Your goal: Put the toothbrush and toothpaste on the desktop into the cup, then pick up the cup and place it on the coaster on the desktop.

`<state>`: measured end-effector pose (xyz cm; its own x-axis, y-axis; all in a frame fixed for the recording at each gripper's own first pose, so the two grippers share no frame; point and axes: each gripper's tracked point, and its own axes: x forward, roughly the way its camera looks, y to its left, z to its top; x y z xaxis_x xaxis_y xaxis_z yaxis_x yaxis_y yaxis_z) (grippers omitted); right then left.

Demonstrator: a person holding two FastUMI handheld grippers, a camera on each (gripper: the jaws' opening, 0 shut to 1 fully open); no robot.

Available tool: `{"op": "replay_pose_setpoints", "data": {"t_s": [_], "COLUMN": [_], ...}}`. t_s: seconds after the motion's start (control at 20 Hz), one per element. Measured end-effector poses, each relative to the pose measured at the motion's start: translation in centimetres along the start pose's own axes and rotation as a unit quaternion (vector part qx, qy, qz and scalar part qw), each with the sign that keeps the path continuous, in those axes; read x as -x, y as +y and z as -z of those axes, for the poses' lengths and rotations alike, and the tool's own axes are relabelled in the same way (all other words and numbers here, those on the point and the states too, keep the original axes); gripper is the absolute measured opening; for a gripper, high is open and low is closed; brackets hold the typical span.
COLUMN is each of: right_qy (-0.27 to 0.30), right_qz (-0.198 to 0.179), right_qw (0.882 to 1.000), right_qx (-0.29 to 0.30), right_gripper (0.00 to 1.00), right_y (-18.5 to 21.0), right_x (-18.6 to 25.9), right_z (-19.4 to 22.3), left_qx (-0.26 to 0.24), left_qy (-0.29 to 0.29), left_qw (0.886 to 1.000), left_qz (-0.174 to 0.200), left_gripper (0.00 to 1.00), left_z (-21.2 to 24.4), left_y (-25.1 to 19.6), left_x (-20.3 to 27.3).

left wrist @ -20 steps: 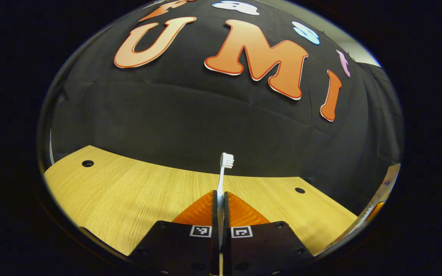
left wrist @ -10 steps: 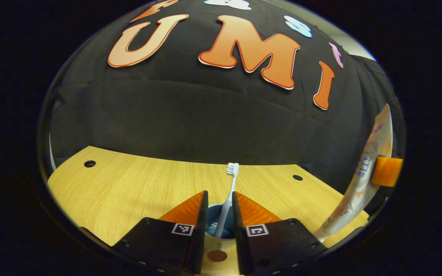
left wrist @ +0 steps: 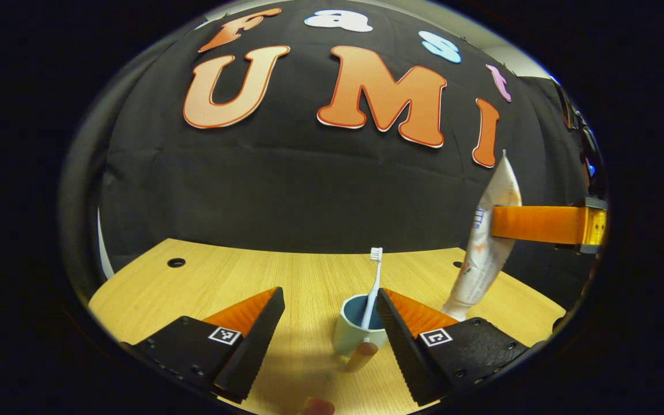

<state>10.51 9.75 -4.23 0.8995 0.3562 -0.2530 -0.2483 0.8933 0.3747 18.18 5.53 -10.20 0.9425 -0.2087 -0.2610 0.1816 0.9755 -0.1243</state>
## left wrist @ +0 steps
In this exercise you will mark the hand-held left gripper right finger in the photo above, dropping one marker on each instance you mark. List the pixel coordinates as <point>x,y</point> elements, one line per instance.
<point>401,346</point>

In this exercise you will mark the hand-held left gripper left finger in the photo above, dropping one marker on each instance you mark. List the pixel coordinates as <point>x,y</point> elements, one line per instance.
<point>254,340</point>

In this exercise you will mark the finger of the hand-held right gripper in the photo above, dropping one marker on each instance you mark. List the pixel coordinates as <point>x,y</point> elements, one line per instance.
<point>539,225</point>

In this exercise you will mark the light blue cup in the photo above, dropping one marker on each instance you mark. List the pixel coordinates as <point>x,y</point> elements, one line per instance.
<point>346,337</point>

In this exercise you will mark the white toothbrush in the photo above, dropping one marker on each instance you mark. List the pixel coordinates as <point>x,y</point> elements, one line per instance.
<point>374,282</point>

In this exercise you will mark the white toothpaste tube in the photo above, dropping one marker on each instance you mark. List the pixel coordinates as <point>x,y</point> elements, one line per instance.
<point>482,271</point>

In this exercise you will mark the wooden desktop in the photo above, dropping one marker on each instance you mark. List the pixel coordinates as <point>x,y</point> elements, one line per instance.
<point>240,276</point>

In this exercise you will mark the black backdrop cloth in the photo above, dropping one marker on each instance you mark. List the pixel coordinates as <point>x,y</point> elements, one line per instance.
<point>309,190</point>

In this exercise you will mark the black side curtain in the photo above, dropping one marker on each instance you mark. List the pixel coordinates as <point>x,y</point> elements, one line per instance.
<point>84,190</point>

